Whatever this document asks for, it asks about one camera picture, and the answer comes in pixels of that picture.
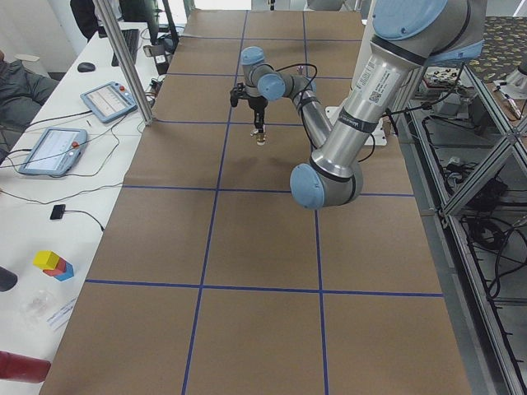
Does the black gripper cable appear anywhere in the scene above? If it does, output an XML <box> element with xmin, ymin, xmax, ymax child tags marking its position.
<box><xmin>271</xmin><ymin>63</ymin><xmax>319</xmax><ymax>95</ymax></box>

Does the aluminium frame rack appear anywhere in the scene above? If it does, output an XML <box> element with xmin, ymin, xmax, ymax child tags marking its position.
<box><xmin>399</xmin><ymin>64</ymin><xmax>526</xmax><ymax>394</ymax></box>

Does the near teach pendant tablet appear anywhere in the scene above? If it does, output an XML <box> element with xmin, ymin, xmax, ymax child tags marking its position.
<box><xmin>18</xmin><ymin>128</ymin><xmax>88</xmax><ymax>176</ymax></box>

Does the yellow wooden block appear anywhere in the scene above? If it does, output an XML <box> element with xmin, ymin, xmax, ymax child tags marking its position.
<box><xmin>33</xmin><ymin>250</ymin><xmax>60</xmax><ymax>270</ymax></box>

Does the far teach pendant tablet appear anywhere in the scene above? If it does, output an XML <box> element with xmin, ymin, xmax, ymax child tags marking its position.
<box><xmin>80</xmin><ymin>81</ymin><xmax>138</xmax><ymax>123</ymax></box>

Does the white brass PPR valve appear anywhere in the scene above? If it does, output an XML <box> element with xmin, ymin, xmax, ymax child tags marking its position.
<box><xmin>250</xmin><ymin>128</ymin><xmax>267</xmax><ymax>146</ymax></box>

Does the clear plastic bag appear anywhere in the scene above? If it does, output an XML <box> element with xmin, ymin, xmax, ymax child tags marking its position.
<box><xmin>20</xmin><ymin>290</ymin><xmax>56</xmax><ymax>328</ymax></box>

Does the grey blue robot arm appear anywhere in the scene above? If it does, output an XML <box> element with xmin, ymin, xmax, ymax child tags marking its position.
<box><xmin>230</xmin><ymin>1</ymin><xmax>487</xmax><ymax>209</ymax></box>

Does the teach pendant tablet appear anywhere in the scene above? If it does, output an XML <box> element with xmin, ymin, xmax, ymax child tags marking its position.
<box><xmin>18</xmin><ymin>128</ymin><xmax>88</xmax><ymax>176</ymax></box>
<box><xmin>80</xmin><ymin>81</ymin><xmax>138</xmax><ymax>123</ymax></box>

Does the white paper card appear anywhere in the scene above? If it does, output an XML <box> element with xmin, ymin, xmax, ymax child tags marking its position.
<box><xmin>46</xmin><ymin>297</ymin><xmax>77</xmax><ymax>332</ymax></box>

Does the black computer mouse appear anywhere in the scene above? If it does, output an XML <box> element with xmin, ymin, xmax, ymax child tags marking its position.
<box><xmin>77</xmin><ymin>62</ymin><xmax>96</xmax><ymax>73</ymax></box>

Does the aluminium frame post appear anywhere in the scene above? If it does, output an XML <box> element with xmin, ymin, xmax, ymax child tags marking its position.
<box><xmin>93</xmin><ymin>0</ymin><xmax>153</xmax><ymax>126</ymax></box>

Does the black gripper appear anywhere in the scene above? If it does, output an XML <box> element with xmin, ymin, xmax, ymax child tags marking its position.
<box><xmin>230</xmin><ymin>82</ymin><xmax>268</xmax><ymax>132</ymax></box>

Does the small black box device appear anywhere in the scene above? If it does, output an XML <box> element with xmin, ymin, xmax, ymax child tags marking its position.
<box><xmin>49</xmin><ymin>204</ymin><xmax>66</xmax><ymax>221</ymax></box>

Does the seated person grey jacket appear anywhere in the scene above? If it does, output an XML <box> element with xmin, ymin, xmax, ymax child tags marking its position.
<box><xmin>0</xmin><ymin>49</ymin><xmax>61</xmax><ymax>137</ymax></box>

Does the red wooden block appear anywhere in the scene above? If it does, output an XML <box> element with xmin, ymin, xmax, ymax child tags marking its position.
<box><xmin>43</xmin><ymin>258</ymin><xmax>68</xmax><ymax>277</ymax></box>

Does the black cylinder object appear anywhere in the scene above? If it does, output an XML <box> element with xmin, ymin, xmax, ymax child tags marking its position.
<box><xmin>0</xmin><ymin>267</ymin><xmax>18</xmax><ymax>292</ymax></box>

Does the blue wooden block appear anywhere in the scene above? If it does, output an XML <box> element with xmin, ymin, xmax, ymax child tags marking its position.
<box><xmin>54</xmin><ymin>261</ymin><xmax>74</xmax><ymax>281</ymax></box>

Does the red cylinder bottle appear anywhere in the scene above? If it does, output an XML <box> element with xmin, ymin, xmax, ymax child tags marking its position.
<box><xmin>1</xmin><ymin>351</ymin><xmax>51</xmax><ymax>383</ymax></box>

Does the black keyboard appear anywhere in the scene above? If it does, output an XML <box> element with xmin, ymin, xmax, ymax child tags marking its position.
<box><xmin>121</xmin><ymin>29</ymin><xmax>140</xmax><ymax>64</ymax></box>

